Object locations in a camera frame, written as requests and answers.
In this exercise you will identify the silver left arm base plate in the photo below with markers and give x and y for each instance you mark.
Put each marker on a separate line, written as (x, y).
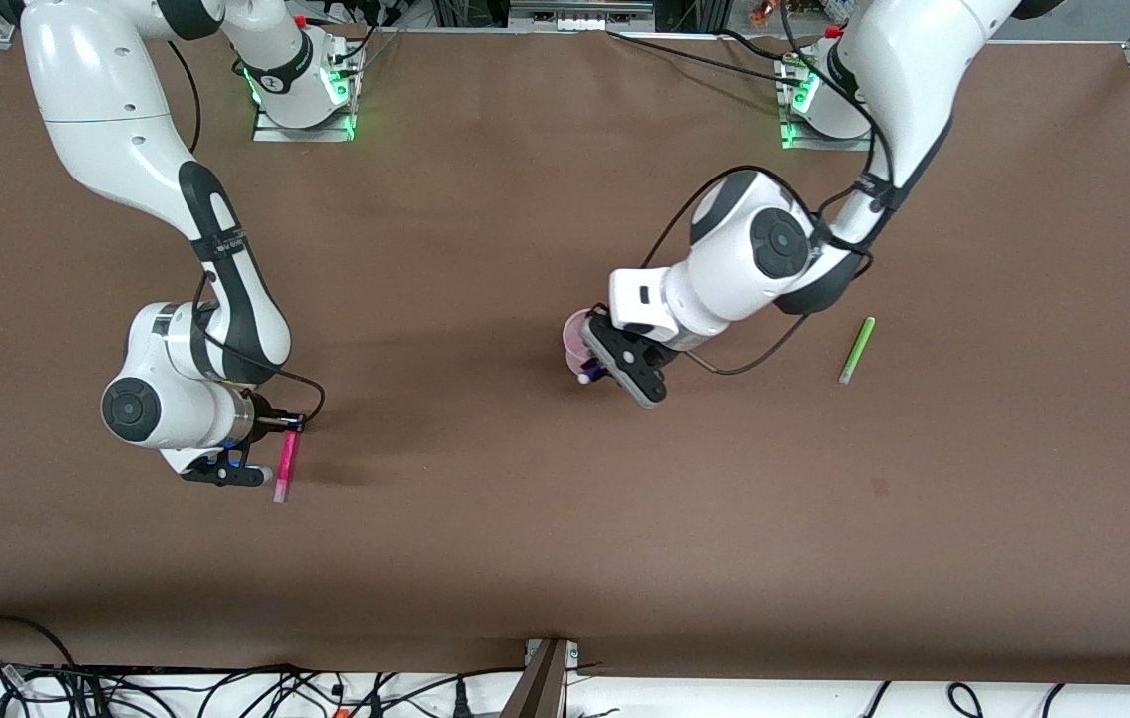
(796, 140)

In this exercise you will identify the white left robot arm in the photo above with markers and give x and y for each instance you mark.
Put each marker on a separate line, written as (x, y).
(909, 70)

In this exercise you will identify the grey device with ports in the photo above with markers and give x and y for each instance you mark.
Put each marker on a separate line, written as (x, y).
(579, 15)

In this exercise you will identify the pink cup holder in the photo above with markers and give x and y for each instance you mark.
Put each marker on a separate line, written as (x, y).
(574, 339)

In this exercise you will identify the orange copper object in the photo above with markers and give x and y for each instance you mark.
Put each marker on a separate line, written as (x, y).
(762, 12)

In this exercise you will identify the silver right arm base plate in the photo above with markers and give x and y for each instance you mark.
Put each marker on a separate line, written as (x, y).
(270, 133)

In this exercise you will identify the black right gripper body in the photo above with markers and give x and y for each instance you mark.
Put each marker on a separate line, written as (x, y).
(268, 413)

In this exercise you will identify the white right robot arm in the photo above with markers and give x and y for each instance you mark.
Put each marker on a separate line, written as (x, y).
(126, 130)

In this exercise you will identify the green marker pen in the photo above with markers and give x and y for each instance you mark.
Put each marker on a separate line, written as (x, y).
(857, 351)

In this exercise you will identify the pink marker pen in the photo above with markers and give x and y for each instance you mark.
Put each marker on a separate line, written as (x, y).
(285, 469)

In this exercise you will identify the metal bracket with post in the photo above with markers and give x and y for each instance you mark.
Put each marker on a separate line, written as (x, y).
(547, 688)

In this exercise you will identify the purple marker pen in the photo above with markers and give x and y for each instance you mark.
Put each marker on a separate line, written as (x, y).
(592, 376)

